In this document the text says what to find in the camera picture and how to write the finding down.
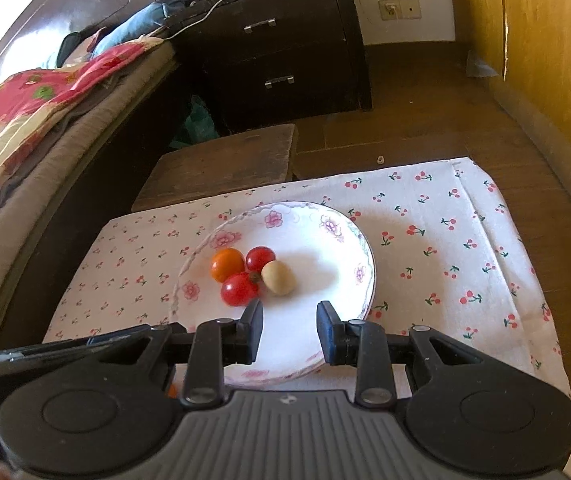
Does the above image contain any orange tangerine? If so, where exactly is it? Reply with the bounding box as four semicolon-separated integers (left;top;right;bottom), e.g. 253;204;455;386
209;247;245;283
167;384;179;399

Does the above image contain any red cherry tomato front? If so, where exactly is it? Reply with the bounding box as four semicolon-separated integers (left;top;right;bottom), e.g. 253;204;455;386
220;272;259;307

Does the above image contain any red cherry tomato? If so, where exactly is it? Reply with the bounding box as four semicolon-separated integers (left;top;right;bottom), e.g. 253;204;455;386
245;246;276;274
220;272;259;307

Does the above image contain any white floral plate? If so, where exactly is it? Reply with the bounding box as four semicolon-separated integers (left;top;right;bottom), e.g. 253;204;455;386
170;202;377;388

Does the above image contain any red cherry tomato back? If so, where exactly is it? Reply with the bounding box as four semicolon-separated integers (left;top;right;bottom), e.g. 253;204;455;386
245;246;276;274

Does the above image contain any cherry print tablecloth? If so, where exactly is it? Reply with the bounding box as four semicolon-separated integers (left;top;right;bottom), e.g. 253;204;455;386
46;158;570;390

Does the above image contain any beige mattress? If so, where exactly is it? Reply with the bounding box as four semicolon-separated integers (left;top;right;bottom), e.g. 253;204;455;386
0;41;177;356

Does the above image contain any green plastic bag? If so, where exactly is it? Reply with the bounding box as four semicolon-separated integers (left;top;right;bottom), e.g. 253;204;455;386
169;101;219;150

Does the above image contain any floral pink blanket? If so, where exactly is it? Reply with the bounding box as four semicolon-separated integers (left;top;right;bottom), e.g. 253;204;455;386
0;37;162;187

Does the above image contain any dark wooden dresser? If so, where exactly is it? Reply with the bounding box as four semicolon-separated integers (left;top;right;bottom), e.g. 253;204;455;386
168;0;372;134

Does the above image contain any blue pillow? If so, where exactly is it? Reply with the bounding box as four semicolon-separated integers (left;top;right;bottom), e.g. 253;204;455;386
92;0;186;58

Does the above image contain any dark wooden headboard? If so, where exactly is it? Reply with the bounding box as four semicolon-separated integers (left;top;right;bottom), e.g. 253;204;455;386
0;0;159;77

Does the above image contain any white cable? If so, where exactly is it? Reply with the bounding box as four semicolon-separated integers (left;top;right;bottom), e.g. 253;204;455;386
167;0;242;42

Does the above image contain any wall power socket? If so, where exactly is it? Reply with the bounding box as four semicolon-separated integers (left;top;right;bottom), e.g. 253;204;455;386
378;0;422;21

